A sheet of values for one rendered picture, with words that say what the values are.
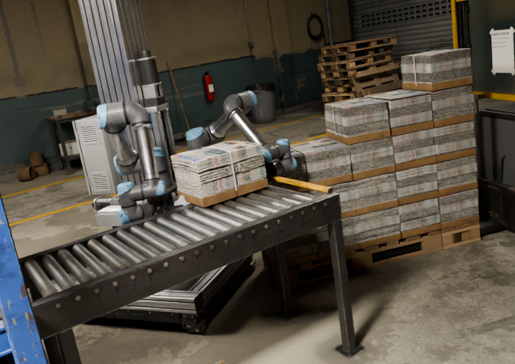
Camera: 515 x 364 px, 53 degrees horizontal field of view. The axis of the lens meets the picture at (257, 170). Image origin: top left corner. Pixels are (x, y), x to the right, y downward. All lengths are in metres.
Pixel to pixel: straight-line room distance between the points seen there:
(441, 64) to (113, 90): 1.99
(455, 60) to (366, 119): 0.68
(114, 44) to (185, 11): 7.16
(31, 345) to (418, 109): 2.56
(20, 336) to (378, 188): 2.33
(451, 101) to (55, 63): 7.08
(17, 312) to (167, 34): 8.63
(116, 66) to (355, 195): 1.63
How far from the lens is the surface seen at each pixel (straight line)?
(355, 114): 3.20
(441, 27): 10.79
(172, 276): 1.98
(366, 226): 3.38
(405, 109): 3.35
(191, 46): 10.16
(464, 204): 3.70
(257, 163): 2.56
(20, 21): 9.27
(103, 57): 3.13
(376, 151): 3.29
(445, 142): 3.52
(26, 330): 1.66
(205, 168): 2.42
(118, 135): 2.64
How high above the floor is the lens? 1.50
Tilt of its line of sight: 13 degrees down
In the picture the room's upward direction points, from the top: 9 degrees counter-clockwise
